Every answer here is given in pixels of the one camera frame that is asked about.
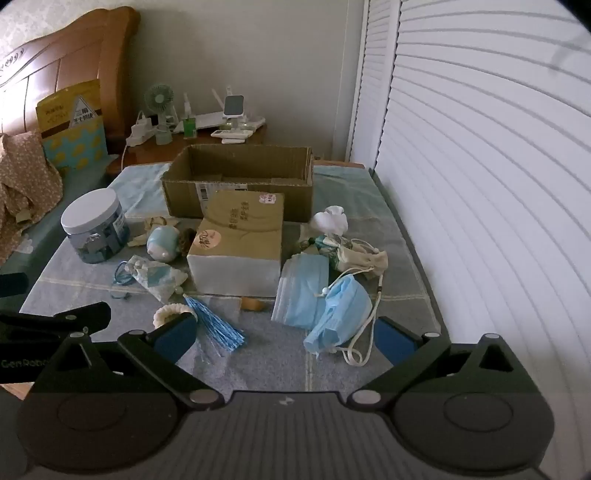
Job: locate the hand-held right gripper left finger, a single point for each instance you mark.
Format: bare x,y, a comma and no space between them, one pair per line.
175,334

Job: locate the green bottle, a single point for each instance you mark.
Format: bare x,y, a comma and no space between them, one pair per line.
190,127

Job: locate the brown tape roll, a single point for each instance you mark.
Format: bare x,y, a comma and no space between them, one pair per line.
187,240

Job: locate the wooden nightstand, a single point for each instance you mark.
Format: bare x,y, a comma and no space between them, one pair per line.
147,152

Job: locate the white device with dark screen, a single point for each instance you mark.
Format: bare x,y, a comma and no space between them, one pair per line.
234,105

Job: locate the brown floral cloth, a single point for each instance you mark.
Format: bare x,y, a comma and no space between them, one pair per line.
23,184

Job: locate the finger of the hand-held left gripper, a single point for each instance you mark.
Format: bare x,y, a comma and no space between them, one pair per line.
13,285
87,316

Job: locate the light blue plush toy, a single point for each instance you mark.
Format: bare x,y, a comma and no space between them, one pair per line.
162,242

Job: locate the wide white louvered door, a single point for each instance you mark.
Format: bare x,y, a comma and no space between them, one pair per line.
485,161

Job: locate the blue face mask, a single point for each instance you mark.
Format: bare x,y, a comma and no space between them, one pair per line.
344,304

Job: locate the yellow and teal bag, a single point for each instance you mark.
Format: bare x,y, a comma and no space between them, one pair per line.
69,115

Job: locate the clear jar with white lid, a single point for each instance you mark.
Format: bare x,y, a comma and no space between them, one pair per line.
90,210

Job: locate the teal floral pouch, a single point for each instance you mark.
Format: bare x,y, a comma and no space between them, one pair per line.
318,247

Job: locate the small green desk fan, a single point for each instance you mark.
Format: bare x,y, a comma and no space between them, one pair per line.
159,99

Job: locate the wooden bed headboard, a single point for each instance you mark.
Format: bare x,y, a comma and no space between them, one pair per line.
69,55

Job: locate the white cloth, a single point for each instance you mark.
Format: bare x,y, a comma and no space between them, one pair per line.
330,221

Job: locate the white power strip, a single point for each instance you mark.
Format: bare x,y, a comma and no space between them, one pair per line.
138,131

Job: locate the bed with teal sheet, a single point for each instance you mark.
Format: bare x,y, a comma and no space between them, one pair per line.
78,177

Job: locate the cardboard box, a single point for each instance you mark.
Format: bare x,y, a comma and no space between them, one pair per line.
184,198
235,272

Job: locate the white router with antennas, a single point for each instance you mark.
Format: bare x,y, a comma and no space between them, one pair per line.
207,121

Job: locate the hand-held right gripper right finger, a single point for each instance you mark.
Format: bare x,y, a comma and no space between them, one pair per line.
392,341

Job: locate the narrow white louvered door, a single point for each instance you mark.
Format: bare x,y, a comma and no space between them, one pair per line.
371,83

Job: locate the closed cardboard box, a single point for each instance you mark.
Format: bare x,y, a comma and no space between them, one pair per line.
235,272

